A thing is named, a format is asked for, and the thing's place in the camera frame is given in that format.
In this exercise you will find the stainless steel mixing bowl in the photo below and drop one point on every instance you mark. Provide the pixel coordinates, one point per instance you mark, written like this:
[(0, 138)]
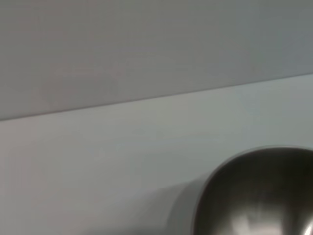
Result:
[(256, 191)]

